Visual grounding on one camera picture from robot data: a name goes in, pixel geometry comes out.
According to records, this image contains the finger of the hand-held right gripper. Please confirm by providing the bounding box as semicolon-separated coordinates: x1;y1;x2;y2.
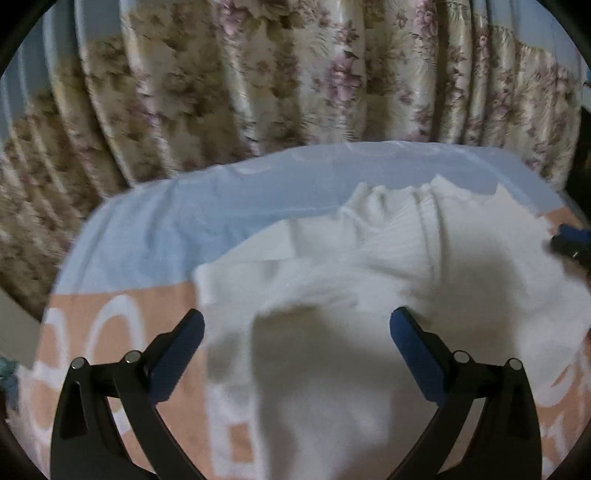
558;224;591;247
551;235;591;267

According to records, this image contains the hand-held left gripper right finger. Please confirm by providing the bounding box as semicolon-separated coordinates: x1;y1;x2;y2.
389;306;542;480

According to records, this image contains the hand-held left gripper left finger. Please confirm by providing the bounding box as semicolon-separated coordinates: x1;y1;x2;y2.
50;308;206;480

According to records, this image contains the white knit sweater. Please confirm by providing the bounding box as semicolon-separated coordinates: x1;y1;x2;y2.
193;176;591;480

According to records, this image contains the peach and blue patterned bedsheet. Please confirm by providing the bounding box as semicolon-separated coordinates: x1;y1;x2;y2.
9;141;591;480

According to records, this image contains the grey flat board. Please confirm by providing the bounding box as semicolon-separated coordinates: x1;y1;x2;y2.
0;293;42;367

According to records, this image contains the blue curtain with floral hem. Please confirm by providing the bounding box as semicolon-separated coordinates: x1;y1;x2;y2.
0;0;589;319

